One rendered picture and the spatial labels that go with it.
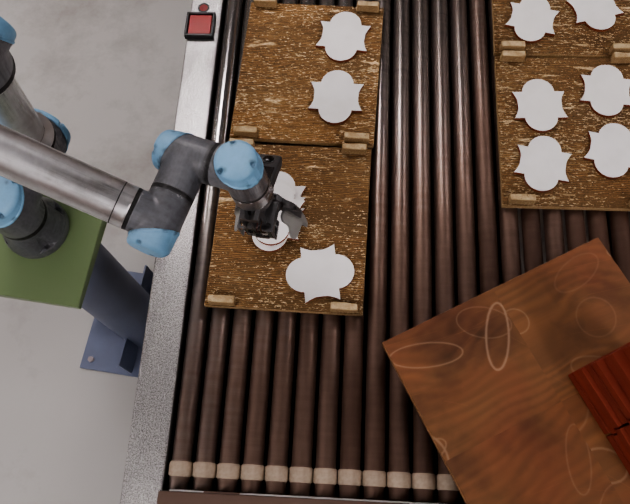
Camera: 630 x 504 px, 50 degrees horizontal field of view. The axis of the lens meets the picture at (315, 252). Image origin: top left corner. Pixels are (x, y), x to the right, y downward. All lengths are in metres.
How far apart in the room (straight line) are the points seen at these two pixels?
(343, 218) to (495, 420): 0.55
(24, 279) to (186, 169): 0.67
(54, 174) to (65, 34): 2.17
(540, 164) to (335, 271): 0.54
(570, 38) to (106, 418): 1.88
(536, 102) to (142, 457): 1.21
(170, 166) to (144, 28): 2.05
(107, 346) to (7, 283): 0.89
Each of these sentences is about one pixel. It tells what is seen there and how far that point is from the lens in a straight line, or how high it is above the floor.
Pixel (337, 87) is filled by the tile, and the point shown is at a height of 0.95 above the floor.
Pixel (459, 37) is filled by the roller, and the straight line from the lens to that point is 1.84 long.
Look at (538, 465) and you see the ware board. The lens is 1.35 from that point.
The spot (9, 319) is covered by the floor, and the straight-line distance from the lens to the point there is 2.73.
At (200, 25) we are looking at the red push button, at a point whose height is 0.93.
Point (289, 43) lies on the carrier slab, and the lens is 1.80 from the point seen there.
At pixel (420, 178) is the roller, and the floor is 0.92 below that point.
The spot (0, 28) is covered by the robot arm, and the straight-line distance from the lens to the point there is 1.22.
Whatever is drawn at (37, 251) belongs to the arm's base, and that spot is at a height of 0.93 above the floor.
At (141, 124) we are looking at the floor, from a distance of 2.89.
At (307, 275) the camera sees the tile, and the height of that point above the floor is 0.95.
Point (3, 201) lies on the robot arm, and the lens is 1.52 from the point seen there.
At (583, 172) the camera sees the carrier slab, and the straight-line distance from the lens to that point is 1.68.
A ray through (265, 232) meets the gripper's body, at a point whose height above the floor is 1.16.
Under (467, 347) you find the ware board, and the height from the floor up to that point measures 1.04.
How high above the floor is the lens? 2.34
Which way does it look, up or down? 69 degrees down
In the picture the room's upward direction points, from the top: 7 degrees counter-clockwise
